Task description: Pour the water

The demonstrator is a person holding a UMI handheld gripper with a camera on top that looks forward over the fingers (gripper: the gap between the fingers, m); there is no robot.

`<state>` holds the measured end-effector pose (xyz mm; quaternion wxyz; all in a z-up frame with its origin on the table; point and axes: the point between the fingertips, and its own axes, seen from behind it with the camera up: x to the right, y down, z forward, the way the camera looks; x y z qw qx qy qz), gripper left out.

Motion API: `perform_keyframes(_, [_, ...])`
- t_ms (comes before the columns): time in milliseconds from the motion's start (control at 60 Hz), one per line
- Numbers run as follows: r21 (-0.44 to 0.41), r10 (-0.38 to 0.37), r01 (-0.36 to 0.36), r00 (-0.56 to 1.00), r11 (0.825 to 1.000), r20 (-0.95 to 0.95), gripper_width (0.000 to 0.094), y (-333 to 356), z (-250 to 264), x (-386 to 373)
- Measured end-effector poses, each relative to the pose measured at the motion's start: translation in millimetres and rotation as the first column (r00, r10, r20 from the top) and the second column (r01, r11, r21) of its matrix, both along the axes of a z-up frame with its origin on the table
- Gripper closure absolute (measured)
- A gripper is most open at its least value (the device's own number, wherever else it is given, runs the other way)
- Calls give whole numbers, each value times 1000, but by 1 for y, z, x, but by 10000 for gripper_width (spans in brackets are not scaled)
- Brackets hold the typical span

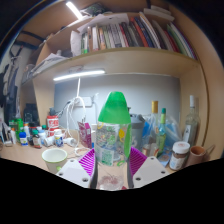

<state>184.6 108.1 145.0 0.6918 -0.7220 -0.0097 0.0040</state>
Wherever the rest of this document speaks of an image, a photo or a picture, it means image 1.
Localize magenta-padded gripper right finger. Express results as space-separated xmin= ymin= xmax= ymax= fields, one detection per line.
xmin=127 ymin=146 xmax=169 ymax=189

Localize dark hanging clothes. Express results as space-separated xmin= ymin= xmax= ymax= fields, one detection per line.
xmin=0 ymin=49 xmax=21 ymax=124

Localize short ceiling light bar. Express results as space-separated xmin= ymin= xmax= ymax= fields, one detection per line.
xmin=65 ymin=1 xmax=84 ymax=20

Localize brown bottle with green cap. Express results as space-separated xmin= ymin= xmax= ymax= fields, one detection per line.
xmin=32 ymin=129 xmax=43 ymax=149

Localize red and white can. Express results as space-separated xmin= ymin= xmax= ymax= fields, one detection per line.
xmin=46 ymin=115 xmax=60 ymax=137

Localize long under-shelf light bar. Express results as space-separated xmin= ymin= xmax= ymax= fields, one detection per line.
xmin=53 ymin=69 xmax=106 ymax=82

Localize white pill bottle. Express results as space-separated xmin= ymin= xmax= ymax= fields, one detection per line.
xmin=53 ymin=129 xmax=64 ymax=148

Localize clear green-capped drink bottle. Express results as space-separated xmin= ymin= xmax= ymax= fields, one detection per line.
xmin=95 ymin=91 xmax=133 ymax=191

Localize white mug with green base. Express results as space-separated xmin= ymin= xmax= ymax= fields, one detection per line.
xmin=41 ymin=147 xmax=69 ymax=175

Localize grey shaker bottle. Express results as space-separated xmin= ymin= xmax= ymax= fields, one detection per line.
xmin=128 ymin=113 xmax=146 ymax=149

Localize green plastic bottle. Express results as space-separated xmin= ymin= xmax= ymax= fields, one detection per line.
xmin=14 ymin=118 xmax=25 ymax=141

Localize clear glass bottle gold cap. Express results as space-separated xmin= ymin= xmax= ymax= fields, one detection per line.
xmin=143 ymin=100 xmax=161 ymax=156

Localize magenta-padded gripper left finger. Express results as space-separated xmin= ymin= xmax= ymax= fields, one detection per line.
xmin=55 ymin=148 xmax=98 ymax=189

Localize white wall socket strip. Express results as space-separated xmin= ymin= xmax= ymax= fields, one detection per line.
xmin=71 ymin=96 xmax=94 ymax=108

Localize slim bottle with green cap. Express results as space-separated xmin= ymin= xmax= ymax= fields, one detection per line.
xmin=155 ymin=107 xmax=168 ymax=154

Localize brown jar with white lid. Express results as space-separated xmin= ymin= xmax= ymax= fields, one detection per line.
xmin=169 ymin=141 xmax=191 ymax=171

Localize white cable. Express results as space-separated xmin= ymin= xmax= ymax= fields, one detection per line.
xmin=61 ymin=98 xmax=88 ymax=156

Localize white bottle with blue label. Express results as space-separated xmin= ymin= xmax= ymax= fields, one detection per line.
xmin=18 ymin=131 xmax=29 ymax=147

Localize magenta pouch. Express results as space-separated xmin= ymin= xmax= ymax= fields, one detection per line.
xmin=77 ymin=120 xmax=93 ymax=149

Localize black box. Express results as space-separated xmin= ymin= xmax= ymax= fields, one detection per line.
xmin=23 ymin=103 xmax=40 ymax=126

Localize blue plastic bag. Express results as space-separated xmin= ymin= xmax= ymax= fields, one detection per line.
xmin=141 ymin=114 xmax=183 ymax=158

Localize wooden shelf unit with books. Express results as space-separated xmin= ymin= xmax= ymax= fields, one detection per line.
xmin=21 ymin=3 xmax=209 ymax=101

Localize tall clear bottle white cap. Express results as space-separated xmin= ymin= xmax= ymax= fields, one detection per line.
xmin=182 ymin=94 xmax=201 ymax=148

